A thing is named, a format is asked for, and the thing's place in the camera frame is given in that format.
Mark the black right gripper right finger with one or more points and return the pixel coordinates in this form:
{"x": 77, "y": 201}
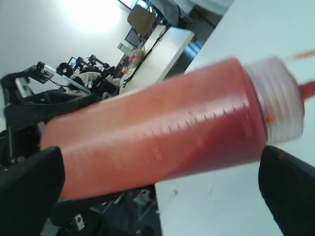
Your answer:
{"x": 287, "y": 185}

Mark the white background desk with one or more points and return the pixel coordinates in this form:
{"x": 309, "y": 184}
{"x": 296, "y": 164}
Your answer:
{"x": 167, "y": 46}

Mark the red sauce squeeze bottle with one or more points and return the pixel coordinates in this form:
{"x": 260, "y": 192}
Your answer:
{"x": 219, "y": 116}

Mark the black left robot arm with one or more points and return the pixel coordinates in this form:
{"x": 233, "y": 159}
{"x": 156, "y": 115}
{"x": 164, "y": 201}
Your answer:
{"x": 26, "y": 115}

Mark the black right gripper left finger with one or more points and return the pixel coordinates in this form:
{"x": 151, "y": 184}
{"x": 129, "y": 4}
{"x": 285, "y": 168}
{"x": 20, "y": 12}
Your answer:
{"x": 28, "y": 192}

